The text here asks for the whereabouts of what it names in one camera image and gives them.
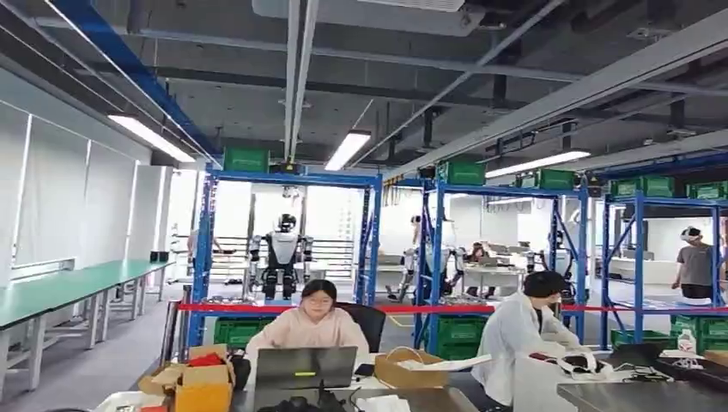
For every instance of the person in white coat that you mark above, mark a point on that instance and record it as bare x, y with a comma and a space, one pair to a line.
512, 341

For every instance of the clear plastic bottle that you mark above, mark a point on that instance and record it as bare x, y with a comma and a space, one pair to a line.
687, 343

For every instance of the open yellow cardboard box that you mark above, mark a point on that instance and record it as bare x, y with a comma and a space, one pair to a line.
202, 386

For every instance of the black white humanoid robot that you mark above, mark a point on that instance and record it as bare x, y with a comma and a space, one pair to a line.
282, 250

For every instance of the silver humanoid robot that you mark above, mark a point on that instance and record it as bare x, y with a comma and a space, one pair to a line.
406, 273

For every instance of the black chair backrest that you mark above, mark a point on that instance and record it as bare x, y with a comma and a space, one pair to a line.
372, 327

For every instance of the red barrier tape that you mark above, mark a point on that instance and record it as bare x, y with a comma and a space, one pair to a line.
432, 309

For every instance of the blue steel rack frame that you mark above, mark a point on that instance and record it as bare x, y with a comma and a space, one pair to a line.
202, 256
435, 256
638, 256

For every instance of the seated person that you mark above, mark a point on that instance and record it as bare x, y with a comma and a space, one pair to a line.
476, 253

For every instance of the steel table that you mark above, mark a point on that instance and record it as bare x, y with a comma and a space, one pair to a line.
643, 398

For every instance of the white paper sheet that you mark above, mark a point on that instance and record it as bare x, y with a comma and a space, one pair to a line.
449, 363

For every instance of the blue overhead beam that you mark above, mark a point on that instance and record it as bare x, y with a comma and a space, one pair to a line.
125, 59

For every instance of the dark table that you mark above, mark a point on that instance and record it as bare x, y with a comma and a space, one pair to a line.
432, 401

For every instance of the person at laptop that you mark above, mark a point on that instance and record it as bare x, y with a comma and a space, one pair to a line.
310, 332

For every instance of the white table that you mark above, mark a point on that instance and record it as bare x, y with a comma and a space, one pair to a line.
495, 273

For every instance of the long green workbench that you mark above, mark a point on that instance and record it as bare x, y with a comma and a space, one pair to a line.
51, 290

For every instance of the dark grey laptop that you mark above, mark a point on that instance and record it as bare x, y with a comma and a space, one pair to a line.
305, 367

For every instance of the black controller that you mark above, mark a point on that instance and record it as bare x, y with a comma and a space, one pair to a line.
298, 405

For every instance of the white headset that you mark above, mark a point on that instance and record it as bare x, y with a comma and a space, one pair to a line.
583, 365

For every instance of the white tray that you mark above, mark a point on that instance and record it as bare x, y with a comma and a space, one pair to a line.
122, 401

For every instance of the person wearing headset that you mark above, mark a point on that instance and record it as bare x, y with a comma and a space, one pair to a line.
695, 267

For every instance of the ceiling light strip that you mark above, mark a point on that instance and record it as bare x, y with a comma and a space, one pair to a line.
151, 138
348, 150
537, 164

